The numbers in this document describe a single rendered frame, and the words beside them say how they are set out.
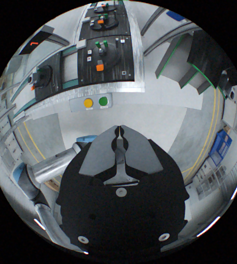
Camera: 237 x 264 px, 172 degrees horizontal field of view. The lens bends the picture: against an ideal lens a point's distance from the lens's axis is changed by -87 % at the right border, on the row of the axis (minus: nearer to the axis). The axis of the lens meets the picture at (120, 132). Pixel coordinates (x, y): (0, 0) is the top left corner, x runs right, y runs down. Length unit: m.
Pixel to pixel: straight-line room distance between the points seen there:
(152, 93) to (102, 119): 0.33
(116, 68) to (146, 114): 0.32
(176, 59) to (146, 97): 0.30
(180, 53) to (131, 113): 0.43
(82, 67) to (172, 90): 0.50
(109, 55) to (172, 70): 0.25
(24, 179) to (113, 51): 0.59
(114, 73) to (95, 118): 0.30
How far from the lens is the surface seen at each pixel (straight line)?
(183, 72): 0.41
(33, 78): 0.47
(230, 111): 4.06
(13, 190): 8.53
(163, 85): 0.55
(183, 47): 0.36
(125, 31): 0.47
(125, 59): 0.39
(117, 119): 0.52
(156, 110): 0.56
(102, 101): 0.38
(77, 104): 0.43
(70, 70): 0.50
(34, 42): 0.35
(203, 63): 0.27
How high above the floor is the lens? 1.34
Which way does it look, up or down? 58 degrees down
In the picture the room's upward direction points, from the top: 177 degrees clockwise
